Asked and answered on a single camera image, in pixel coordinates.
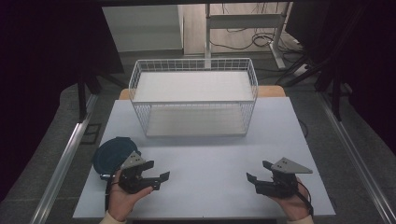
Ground black metal stand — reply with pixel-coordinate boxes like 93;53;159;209
275;54;354;122
76;72;125;123

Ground white cabinet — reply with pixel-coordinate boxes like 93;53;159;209
102;4;185;53

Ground white wire shelf rack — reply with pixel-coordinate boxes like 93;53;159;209
128;57;260;138

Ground black floor cables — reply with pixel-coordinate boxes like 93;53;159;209
208;27;309;68

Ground wooden table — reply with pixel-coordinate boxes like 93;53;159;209
118;85;287;101

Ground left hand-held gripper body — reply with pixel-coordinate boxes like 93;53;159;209
118;150;162;195

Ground person's left hand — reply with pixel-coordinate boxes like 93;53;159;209
106;169;154;222

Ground metal floor rail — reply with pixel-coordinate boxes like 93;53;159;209
29;92;100;224
317;92;396;224

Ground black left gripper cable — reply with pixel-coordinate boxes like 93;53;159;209
104;173;121;213

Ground white desk frame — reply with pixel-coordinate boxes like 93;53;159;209
204;2;292;70

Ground person's right hand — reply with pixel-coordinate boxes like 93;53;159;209
268;176;312;221

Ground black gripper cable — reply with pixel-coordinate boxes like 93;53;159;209
294;181;315;217
104;173;121;213

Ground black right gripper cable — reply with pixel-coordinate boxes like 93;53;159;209
294;181;315;217

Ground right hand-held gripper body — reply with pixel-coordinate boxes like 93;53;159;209
254;157;314;200

